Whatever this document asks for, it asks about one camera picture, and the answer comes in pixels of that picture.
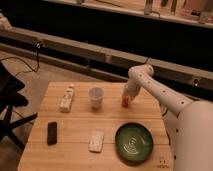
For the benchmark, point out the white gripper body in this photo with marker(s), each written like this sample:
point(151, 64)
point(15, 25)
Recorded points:
point(132, 89)

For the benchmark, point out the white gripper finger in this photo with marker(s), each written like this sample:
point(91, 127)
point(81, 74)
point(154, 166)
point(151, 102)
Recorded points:
point(124, 94)
point(130, 99)

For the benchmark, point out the red pepper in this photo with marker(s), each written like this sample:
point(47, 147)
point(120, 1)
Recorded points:
point(125, 101)

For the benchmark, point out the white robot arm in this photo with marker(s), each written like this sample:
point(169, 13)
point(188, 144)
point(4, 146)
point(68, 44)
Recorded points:
point(193, 149)

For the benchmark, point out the green bowl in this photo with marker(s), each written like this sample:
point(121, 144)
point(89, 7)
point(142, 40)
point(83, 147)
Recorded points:
point(134, 142)

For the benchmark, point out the white sponge block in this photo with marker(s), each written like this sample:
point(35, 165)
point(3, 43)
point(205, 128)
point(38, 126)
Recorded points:
point(96, 141)

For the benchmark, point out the white plastic bottle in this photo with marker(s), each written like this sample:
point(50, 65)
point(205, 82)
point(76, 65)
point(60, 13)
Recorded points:
point(67, 98)

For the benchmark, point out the black rectangular block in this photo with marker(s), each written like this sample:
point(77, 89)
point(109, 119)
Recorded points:
point(52, 133)

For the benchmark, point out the black office chair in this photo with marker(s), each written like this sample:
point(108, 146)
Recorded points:
point(10, 98)

